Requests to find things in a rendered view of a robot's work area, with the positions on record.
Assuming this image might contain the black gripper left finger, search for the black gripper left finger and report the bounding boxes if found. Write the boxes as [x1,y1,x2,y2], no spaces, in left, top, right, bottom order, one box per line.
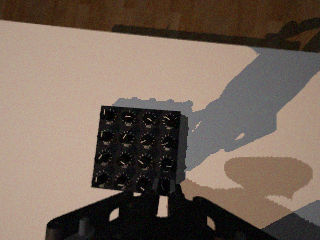
[45,178,160,240]

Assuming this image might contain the black knob box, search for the black knob box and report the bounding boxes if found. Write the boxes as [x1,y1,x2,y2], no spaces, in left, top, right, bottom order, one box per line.
[91,105,181,197]

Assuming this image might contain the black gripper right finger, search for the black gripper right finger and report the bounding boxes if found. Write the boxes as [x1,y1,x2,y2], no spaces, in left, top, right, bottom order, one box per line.
[168,179,278,240]

